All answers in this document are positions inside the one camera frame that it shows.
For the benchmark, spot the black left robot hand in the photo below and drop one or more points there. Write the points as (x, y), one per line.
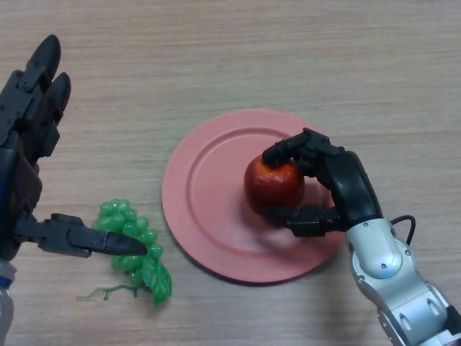
(21, 119)

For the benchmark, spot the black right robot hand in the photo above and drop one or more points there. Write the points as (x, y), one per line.
(353, 187)

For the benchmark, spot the red apple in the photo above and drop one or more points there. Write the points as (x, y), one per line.
(273, 187)

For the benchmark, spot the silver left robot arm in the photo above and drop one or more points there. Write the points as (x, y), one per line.
(4, 310)

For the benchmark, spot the pink round plate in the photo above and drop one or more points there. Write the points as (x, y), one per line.
(216, 202)

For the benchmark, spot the green plastic grape bunch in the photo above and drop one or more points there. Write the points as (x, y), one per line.
(156, 281)

